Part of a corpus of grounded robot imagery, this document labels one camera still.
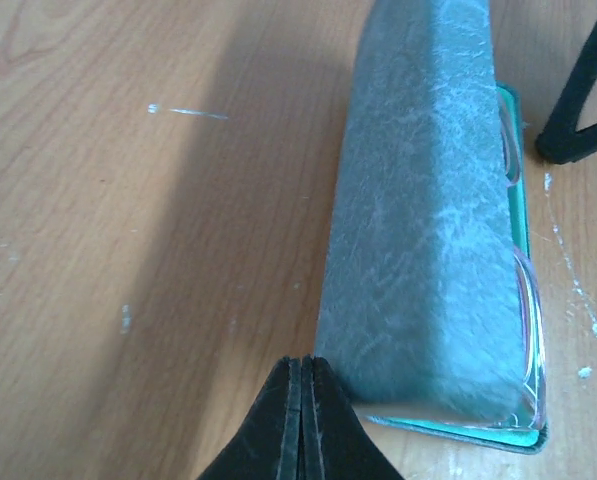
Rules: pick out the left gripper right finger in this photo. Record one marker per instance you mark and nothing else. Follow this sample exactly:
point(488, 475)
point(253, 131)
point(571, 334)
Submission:
point(334, 444)

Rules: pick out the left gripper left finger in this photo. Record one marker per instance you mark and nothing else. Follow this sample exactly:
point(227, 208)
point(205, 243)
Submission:
point(266, 445)

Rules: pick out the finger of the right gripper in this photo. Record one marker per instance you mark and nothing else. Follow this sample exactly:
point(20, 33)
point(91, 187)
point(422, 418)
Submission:
point(561, 140)

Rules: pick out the grey glasses case green lining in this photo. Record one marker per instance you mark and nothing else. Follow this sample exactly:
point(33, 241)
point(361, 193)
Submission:
point(420, 309)

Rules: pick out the pink translucent sunglasses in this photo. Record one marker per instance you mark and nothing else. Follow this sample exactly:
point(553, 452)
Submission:
point(530, 413)

